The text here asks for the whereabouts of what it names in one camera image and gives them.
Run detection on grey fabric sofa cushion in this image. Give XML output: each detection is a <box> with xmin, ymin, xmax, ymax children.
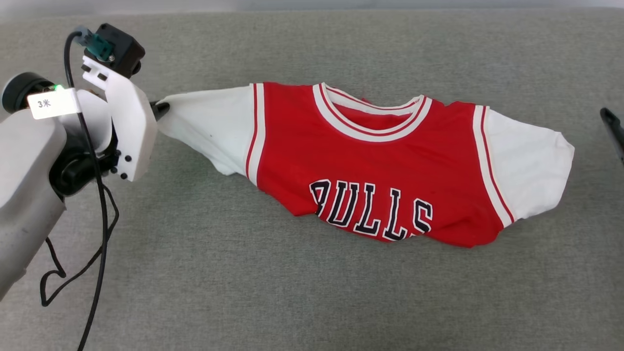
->
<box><xmin>0</xmin><ymin>9</ymin><xmax>624</xmax><ymax>351</ymax></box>

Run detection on white paper label tag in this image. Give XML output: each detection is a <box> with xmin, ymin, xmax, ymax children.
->
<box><xmin>27</xmin><ymin>88</ymin><xmax>82</xmax><ymax>120</ymax></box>

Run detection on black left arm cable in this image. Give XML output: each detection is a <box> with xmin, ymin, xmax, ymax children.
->
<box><xmin>39</xmin><ymin>31</ymin><xmax>120</xmax><ymax>351</ymax></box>

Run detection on red white Bulls jersey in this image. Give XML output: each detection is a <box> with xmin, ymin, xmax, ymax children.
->
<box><xmin>156</xmin><ymin>82</ymin><xmax>575</xmax><ymax>249</ymax></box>

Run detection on teal left camera connector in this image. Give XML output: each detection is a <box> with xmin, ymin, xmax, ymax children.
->
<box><xmin>73</xmin><ymin>26</ymin><xmax>116</xmax><ymax>62</ymax></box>

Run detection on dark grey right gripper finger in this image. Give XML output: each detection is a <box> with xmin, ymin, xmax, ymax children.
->
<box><xmin>600</xmin><ymin>107</ymin><xmax>624</xmax><ymax>165</ymax></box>

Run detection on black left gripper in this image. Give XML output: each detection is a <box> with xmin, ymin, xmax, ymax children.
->
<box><xmin>1</xmin><ymin>72</ymin><xmax>171</xmax><ymax>197</ymax></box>

